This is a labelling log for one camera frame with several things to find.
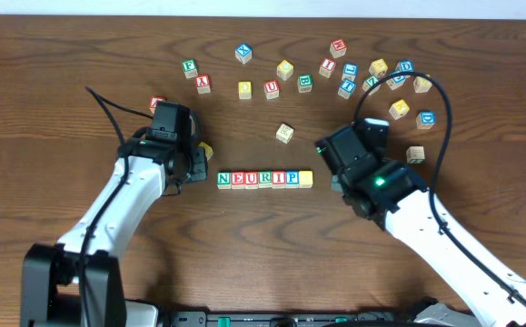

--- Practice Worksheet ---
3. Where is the blue P wooden block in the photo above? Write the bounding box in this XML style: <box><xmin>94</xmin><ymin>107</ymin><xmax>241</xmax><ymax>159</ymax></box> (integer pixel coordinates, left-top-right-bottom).
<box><xmin>285</xmin><ymin>171</ymin><xmax>300</xmax><ymax>188</ymax></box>

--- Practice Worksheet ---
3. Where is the red u block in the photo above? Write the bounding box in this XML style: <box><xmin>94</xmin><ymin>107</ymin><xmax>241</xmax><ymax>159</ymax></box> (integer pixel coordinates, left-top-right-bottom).
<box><xmin>263</xmin><ymin>80</ymin><xmax>280</xmax><ymax>100</ymax></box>
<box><xmin>244</xmin><ymin>171</ymin><xmax>259</xmax><ymax>189</ymax></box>

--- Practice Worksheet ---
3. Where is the blue D block far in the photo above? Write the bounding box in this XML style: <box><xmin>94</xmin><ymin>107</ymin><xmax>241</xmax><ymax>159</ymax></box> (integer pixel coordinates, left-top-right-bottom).
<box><xmin>394</xmin><ymin>59</ymin><xmax>414</xmax><ymax>73</ymax></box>

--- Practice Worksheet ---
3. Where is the yellow picture wooden block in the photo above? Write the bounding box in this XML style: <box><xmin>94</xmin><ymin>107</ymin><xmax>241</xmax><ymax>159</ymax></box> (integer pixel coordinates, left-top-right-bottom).
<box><xmin>389</xmin><ymin>99</ymin><xmax>410</xmax><ymax>120</ymax></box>

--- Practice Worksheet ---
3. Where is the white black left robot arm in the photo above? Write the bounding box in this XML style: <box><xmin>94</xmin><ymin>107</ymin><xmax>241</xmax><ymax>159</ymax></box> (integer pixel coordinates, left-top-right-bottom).
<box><xmin>20</xmin><ymin>138</ymin><xmax>207</xmax><ymax>326</ymax></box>

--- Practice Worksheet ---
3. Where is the blue d block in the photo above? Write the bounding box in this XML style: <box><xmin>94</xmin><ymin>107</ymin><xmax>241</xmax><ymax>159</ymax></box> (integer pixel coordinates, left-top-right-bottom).
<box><xmin>416</xmin><ymin>111</ymin><xmax>436</xmax><ymax>130</ymax></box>
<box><xmin>394</xmin><ymin>59</ymin><xmax>414</xmax><ymax>73</ymax></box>

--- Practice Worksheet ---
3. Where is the blue 5 wooden block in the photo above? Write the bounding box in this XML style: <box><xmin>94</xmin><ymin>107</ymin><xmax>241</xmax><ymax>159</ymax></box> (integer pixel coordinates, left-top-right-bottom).
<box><xmin>386</xmin><ymin>71</ymin><xmax>406</xmax><ymax>90</ymax></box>

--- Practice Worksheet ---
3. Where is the red Y wooden block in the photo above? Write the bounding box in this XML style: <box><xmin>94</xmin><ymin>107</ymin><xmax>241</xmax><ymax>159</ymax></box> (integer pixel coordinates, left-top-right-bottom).
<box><xmin>194</xmin><ymin>74</ymin><xmax>211</xmax><ymax>94</ymax></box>

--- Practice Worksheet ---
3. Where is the green N wooden block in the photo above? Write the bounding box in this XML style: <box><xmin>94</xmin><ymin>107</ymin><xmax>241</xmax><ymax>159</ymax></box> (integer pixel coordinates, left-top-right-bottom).
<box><xmin>216</xmin><ymin>172</ymin><xmax>232</xmax><ymax>189</ymax></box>

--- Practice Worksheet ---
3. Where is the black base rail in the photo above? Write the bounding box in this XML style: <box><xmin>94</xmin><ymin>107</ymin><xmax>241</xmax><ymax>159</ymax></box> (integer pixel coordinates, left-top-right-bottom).
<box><xmin>157</xmin><ymin>312</ymin><xmax>403</xmax><ymax>327</ymax></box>

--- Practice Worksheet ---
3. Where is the yellow block lower left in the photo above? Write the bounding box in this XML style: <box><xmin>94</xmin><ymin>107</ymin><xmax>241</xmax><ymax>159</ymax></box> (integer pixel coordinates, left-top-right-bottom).
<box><xmin>199</xmin><ymin>142</ymin><xmax>213</xmax><ymax>161</ymax></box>

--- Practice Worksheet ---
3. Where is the yellow monkey picture block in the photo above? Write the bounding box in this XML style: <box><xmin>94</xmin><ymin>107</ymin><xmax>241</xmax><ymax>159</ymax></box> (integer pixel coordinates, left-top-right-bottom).
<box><xmin>369</xmin><ymin>58</ymin><xmax>388</xmax><ymax>78</ymax></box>

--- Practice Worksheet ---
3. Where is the green Z wooden block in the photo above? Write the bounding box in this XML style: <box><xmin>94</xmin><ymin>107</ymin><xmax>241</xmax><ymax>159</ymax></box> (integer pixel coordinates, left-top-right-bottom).
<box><xmin>362</xmin><ymin>75</ymin><xmax>380</xmax><ymax>94</ymax></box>

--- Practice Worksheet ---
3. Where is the blue T wooden block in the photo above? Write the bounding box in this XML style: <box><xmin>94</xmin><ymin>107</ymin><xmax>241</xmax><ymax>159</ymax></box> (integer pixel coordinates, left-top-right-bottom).
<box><xmin>338</xmin><ymin>78</ymin><xmax>357</xmax><ymax>99</ymax></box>

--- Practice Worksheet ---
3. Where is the red block far top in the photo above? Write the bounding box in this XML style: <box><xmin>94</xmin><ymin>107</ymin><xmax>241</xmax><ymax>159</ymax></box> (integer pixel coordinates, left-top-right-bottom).
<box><xmin>330</xmin><ymin>38</ymin><xmax>348</xmax><ymax>59</ymax></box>

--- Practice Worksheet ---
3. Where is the yellow block centre top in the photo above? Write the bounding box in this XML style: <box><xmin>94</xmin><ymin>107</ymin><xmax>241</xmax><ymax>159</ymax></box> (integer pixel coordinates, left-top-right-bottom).
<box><xmin>276</xmin><ymin>59</ymin><xmax>294</xmax><ymax>81</ymax></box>

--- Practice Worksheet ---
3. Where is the yellow O top block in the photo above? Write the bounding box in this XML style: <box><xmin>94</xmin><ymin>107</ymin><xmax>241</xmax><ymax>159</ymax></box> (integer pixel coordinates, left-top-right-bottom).
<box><xmin>238</xmin><ymin>81</ymin><xmax>253</xmax><ymax>100</ymax></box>

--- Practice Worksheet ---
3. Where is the red E wooden block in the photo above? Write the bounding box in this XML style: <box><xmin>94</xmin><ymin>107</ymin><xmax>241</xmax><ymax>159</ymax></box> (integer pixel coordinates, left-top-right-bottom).
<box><xmin>231</xmin><ymin>172</ymin><xmax>245</xmax><ymax>189</ymax></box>

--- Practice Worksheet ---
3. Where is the green F wooden block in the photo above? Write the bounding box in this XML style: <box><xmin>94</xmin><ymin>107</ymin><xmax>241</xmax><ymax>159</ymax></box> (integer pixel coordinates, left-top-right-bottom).
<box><xmin>182</xmin><ymin>58</ymin><xmax>198</xmax><ymax>79</ymax></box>

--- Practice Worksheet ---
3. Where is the yellow 8 wooden block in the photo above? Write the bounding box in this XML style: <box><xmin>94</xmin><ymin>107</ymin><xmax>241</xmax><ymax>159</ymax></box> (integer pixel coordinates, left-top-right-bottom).
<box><xmin>413</xmin><ymin>74</ymin><xmax>433</xmax><ymax>94</ymax></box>

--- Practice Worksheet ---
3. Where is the blue D block near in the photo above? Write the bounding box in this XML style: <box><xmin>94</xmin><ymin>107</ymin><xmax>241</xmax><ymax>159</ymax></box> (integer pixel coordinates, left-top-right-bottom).
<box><xmin>416</xmin><ymin>111</ymin><xmax>436</xmax><ymax>130</ymax></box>

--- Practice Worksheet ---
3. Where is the red i block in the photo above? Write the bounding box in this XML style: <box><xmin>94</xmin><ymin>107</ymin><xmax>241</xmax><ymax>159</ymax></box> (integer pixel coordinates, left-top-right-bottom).
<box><xmin>319</xmin><ymin>58</ymin><xmax>336</xmax><ymax>78</ymax></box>
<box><xmin>272</xmin><ymin>171</ymin><xmax>286</xmax><ymax>189</ymax></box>

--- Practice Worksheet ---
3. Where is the red A wooden block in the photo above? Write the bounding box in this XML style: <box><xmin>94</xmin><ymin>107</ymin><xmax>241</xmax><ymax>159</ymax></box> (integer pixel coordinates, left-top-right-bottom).
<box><xmin>149</xmin><ymin>96</ymin><xmax>165</xmax><ymax>114</ymax></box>

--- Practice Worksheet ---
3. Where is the green B wooden block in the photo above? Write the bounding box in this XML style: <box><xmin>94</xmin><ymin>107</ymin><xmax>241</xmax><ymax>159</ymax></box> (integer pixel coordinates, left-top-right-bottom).
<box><xmin>297</xmin><ymin>74</ymin><xmax>313</xmax><ymax>93</ymax></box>

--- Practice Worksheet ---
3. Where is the yellow S wooden block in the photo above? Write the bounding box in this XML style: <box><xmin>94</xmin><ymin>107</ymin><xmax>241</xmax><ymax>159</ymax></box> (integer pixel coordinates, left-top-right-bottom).
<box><xmin>298</xmin><ymin>170</ymin><xmax>313</xmax><ymax>188</ymax></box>

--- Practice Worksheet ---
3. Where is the blue L wooden block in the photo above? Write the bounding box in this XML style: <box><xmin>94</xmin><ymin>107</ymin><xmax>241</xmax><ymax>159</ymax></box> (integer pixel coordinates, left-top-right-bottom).
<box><xmin>342</xmin><ymin>63</ymin><xmax>358</xmax><ymax>82</ymax></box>

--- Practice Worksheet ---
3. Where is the yellow O side block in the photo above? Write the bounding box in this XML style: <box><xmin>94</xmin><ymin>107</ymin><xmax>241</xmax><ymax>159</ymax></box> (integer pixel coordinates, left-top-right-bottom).
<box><xmin>275</xmin><ymin>124</ymin><xmax>294</xmax><ymax>144</ymax></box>

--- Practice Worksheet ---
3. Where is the green R wooden block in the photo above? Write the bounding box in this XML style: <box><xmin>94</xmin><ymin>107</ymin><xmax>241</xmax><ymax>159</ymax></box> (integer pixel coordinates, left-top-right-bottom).
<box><xmin>258</xmin><ymin>171</ymin><xmax>273</xmax><ymax>189</ymax></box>

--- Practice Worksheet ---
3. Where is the green 7 wooden block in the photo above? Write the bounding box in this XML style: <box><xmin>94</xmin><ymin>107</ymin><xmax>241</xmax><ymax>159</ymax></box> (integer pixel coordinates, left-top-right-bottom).
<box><xmin>406</xmin><ymin>146</ymin><xmax>425</xmax><ymax>164</ymax></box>

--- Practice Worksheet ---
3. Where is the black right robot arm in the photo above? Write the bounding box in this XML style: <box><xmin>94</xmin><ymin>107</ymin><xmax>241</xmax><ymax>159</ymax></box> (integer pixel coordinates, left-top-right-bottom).
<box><xmin>329</xmin><ymin>157</ymin><xmax>526</xmax><ymax>326</ymax></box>

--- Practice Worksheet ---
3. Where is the blue X wooden block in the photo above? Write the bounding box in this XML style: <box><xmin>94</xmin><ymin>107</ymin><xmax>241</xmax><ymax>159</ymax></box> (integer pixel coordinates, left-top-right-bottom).
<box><xmin>234</xmin><ymin>44</ymin><xmax>253</xmax><ymax>64</ymax></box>

